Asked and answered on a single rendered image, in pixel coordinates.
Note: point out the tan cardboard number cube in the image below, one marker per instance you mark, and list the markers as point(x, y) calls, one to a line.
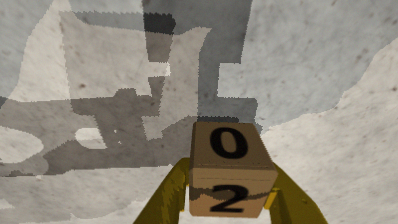
point(230, 171)

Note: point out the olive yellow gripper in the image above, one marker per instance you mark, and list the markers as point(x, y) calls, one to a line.
point(287, 202)

